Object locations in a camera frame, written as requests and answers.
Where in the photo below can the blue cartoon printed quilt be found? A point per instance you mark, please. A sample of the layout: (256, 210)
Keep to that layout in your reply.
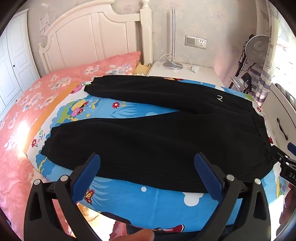
(138, 204)

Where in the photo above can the white wardrobe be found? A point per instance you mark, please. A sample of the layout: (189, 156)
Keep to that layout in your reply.
(13, 69)

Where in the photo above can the round grey lamp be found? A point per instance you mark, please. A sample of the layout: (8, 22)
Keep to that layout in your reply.
(260, 47)

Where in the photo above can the wall paper note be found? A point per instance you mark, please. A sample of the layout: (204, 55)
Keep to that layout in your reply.
(45, 23)

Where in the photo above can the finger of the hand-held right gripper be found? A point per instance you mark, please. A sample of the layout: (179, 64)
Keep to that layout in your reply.
(281, 154)

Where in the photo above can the silver desk lamp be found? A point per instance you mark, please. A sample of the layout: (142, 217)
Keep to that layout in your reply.
(173, 34)

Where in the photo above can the wall switch socket panel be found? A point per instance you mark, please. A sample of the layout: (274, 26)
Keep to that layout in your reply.
(195, 42)

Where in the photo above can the white cabinet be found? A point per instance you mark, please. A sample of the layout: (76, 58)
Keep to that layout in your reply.
(275, 109)

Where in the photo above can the person's right hand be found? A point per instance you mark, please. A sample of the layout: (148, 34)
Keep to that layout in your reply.
(285, 208)

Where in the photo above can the black stand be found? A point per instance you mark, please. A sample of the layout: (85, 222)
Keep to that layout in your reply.
(245, 62)

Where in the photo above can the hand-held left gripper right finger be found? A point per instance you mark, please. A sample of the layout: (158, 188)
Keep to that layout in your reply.
(208, 173)

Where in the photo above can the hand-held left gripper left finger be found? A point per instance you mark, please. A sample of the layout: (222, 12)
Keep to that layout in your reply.
(86, 176)

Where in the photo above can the white wooden headboard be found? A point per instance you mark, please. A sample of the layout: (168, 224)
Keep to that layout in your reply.
(92, 34)

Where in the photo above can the black pants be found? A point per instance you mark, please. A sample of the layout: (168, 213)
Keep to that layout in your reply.
(150, 143)

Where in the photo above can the yellow pillow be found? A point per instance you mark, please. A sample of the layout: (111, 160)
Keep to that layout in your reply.
(141, 69)

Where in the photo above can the person's left hand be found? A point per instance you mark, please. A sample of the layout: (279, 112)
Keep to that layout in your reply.
(136, 235)

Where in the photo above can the white bedside table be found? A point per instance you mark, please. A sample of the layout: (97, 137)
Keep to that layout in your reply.
(203, 74)

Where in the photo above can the pink floral bedsheet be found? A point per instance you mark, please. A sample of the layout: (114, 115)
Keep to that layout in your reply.
(34, 104)

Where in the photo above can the white charger plug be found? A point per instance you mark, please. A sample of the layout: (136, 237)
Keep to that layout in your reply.
(195, 69)

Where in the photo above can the striped curtain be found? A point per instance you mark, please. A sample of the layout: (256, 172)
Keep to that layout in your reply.
(261, 81)

